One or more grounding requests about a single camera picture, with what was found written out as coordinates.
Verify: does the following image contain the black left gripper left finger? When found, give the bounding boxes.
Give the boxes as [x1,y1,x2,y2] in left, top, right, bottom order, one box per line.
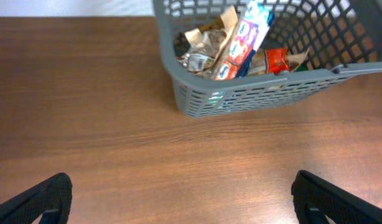
[0,172,72,224]

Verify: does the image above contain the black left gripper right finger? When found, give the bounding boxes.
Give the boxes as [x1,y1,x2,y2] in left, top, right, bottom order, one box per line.
[291,170,382,224]

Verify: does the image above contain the green lidded jar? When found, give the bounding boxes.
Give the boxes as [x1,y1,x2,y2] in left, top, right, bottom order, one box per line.
[296,64,309,72]

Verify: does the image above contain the beige bread bun package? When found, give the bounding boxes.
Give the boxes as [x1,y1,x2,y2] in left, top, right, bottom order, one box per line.
[285,49,310,72]

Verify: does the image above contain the red orange pasta package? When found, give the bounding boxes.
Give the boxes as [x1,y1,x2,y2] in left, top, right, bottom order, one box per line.
[247,48,290,76]

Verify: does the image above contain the brown beige snack bag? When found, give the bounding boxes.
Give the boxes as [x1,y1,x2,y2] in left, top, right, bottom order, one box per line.
[176,6,238,79]

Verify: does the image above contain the Kleenex tissue pack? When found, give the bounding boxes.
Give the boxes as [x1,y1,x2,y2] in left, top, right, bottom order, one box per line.
[212,1,275,81]

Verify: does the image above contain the grey plastic mesh basket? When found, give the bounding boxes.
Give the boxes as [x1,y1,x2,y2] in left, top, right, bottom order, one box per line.
[153,0,382,118]

